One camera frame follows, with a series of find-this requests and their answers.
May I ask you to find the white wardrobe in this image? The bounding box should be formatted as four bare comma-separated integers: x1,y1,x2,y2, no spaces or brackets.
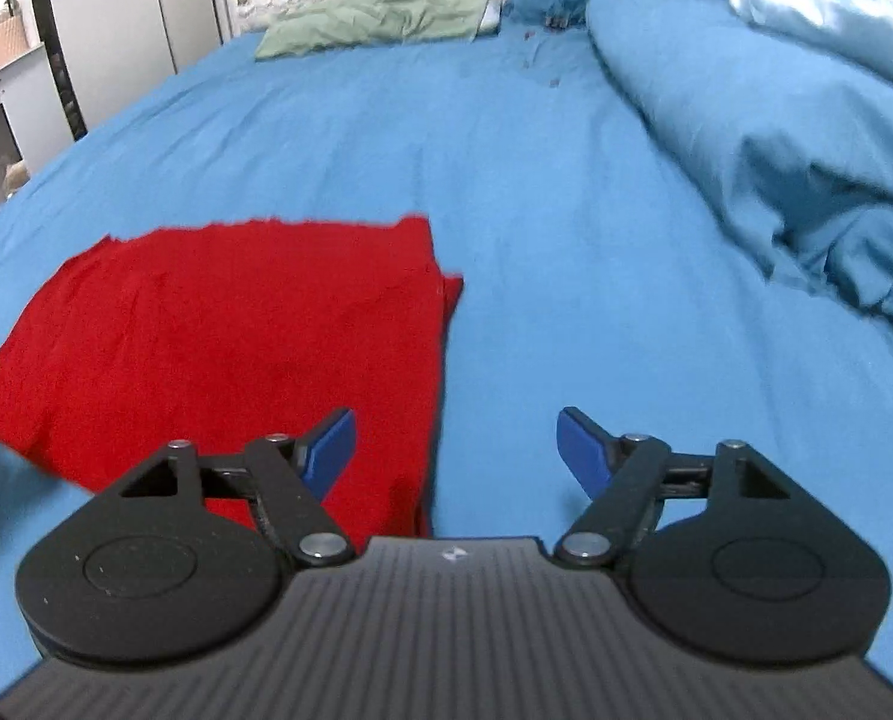
31,0,230,140

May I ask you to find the blue bed sheet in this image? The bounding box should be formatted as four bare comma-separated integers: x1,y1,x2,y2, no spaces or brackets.
0,28,893,679

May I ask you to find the green pillow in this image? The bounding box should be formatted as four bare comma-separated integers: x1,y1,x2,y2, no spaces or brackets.
254,0,502,62

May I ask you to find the woven basket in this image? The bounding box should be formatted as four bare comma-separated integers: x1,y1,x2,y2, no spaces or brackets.
0,13,30,70

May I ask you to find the red knit sweater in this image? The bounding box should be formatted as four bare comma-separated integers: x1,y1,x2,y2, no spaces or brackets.
0,216,463,543

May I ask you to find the blue folded duvet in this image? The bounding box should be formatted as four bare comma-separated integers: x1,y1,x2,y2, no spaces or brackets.
585,0,893,323

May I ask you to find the white side desk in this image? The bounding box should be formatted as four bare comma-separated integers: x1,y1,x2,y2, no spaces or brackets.
0,44,74,208

